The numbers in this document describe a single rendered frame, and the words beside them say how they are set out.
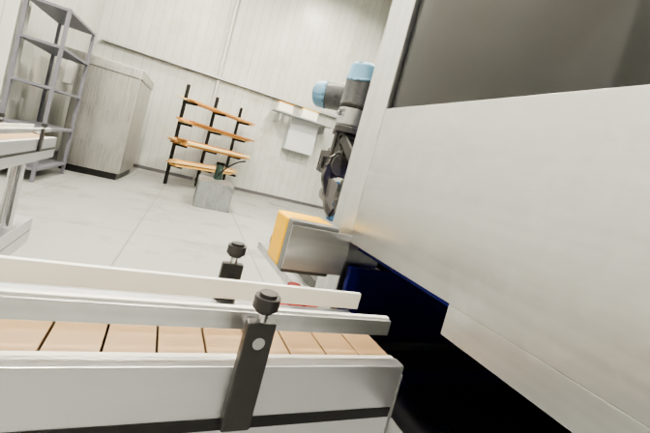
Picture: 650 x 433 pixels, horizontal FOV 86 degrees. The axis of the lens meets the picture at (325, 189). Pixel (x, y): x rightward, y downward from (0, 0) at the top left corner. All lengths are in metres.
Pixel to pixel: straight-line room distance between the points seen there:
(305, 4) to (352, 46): 1.71
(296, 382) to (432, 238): 0.19
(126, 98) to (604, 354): 7.01
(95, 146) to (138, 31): 3.77
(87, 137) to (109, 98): 0.76
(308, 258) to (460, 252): 0.21
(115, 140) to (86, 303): 6.79
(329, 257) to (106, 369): 0.29
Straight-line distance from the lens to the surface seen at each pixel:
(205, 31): 9.99
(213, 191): 6.08
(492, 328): 0.33
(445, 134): 0.40
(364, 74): 0.83
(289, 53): 10.20
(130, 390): 0.32
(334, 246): 0.49
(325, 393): 0.37
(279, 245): 0.50
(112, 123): 7.09
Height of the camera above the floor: 1.10
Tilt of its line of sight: 3 degrees down
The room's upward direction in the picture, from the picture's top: 15 degrees clockwise
